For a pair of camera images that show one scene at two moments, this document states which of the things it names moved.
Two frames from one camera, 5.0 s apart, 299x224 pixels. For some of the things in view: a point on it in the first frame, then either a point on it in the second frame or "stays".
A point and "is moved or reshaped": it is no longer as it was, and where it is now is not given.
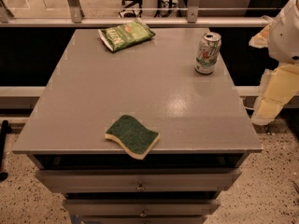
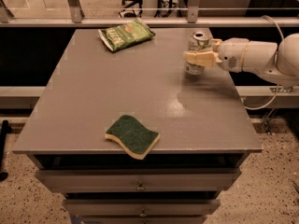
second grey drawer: (144, 207) stays
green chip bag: (126, 35) stays
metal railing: (193, 17) stays
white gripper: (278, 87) → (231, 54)
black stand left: (5, 128) stays
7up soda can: (207, 52) is moved or reshaped
